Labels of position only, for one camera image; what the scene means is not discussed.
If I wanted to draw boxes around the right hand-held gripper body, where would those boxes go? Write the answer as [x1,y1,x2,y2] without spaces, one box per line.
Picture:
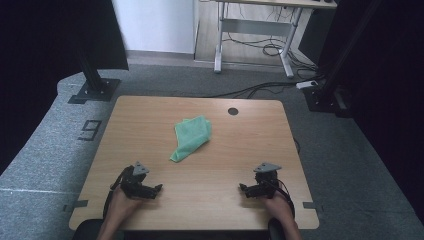
[253,162,282,198]

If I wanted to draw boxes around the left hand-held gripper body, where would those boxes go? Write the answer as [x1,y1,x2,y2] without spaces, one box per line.
[119,161,152,201]

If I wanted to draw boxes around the green microfibre towel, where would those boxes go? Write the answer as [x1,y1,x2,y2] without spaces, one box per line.
[169,115,213,164]

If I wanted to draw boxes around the person's left hand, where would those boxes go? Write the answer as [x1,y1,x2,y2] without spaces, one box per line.
[108,186,144,223]

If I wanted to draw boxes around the person's right hand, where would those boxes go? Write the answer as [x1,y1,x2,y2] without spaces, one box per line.
[263,194,294,223]

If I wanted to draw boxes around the grey tape strip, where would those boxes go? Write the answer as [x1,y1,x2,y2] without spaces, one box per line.
[302,201,325,213]
[62,199,90,213]

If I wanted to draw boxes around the white power strip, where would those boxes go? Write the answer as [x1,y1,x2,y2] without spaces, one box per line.
[295,79,320,90]

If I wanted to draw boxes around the black metal stand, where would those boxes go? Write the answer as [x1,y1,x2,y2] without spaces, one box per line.
[67,49,122,105]
[301,0,383,118]

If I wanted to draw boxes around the dark cabinet under desk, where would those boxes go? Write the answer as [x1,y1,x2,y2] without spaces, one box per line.
[297,7,335,66]

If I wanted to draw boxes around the black curtain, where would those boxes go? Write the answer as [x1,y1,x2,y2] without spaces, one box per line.
[316,0,424,225]
[0,0,130,175]

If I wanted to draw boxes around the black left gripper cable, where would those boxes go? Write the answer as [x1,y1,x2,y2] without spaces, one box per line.
[102,165,132,219]

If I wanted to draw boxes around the black floor cable bundle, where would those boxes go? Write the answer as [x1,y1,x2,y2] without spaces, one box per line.
[203,81,301,100]

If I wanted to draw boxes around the coiled black cables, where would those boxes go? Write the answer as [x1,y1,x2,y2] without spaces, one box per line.
[222,34,318,73]

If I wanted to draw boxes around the white frame desk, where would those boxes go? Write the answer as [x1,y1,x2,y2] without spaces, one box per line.
[199,0,338,80]

